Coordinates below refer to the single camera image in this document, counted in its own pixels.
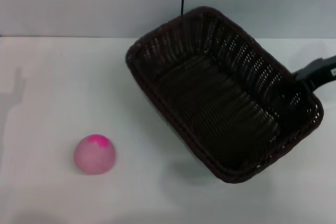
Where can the pink toy peach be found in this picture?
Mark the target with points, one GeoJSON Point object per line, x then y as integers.
{"type": "Point", "coordinates": [93, 157]}

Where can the dark brown woven basket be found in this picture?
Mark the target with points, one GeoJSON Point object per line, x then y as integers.
{"type": "Point", "coordinates": [210, 103]}

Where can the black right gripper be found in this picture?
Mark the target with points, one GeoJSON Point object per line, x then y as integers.
{"type": "Point", "coordinates": [319, 70]}

